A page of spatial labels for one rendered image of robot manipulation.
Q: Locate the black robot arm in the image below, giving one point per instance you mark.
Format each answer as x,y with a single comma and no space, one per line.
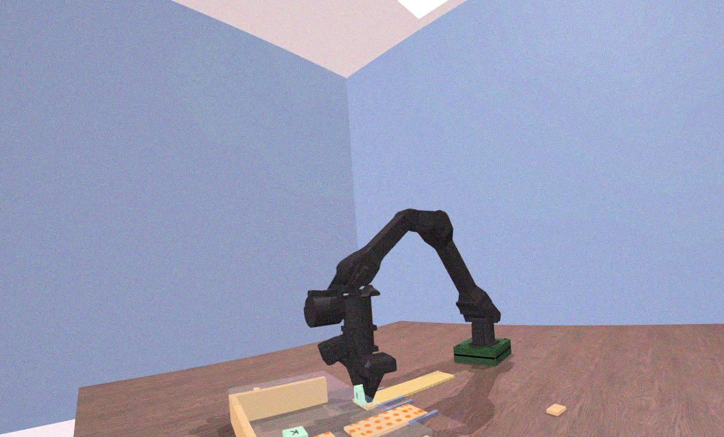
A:
329,307

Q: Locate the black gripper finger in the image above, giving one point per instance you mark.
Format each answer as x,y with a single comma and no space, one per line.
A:
351,366
370,384

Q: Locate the tan flat block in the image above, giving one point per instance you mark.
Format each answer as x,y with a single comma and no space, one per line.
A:
556,409

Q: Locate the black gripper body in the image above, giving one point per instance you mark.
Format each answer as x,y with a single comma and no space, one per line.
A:
368,364

